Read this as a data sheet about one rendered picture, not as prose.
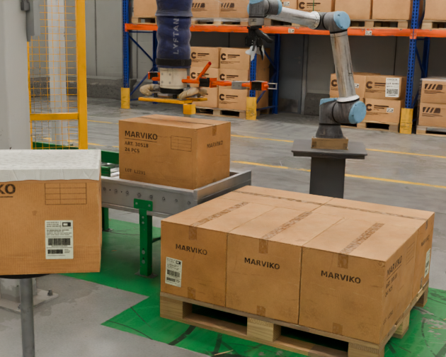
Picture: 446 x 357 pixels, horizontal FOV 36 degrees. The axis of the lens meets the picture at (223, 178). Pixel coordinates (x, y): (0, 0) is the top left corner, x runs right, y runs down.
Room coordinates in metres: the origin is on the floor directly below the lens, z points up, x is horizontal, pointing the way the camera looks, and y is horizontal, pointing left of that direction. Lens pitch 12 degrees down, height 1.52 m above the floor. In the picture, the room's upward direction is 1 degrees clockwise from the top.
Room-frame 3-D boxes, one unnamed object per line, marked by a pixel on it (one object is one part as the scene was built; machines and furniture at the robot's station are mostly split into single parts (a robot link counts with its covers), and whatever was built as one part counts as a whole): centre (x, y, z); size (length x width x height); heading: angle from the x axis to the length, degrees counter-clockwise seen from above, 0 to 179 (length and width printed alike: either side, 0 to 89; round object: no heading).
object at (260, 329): (3.57, -0.44, 0.07); 1.20 x 1.00 x 0.14; 61
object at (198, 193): (4.16, -0.01, 0.58); 0.70 x 0.03 x 0.06; 151
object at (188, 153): (4.33, 0.32, 0.75); 0.60 x 0.40 x 0.40; 60
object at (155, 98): (4.25, 0.37, 1.10); 0.34 x 0.10 x 0.05; 62
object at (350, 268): (3.57, -0.44, 0.34); 1.20 x 1.00 x 0.40; 61
